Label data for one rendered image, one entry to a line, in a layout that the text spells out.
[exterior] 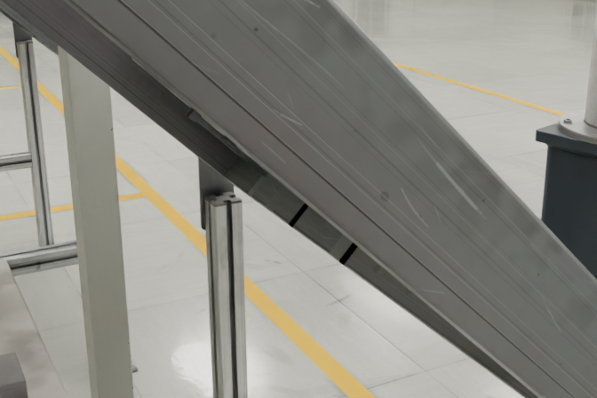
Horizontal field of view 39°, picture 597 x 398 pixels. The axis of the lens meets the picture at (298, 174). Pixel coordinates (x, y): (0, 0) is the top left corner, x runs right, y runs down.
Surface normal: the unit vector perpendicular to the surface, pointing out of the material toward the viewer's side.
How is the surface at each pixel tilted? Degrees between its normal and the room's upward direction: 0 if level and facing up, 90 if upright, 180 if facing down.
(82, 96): 90
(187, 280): 0
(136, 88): 90
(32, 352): 0
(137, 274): 0
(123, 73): 90
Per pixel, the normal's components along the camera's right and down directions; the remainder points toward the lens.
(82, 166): 0.46, 0.28
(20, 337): 0.00, -0.95
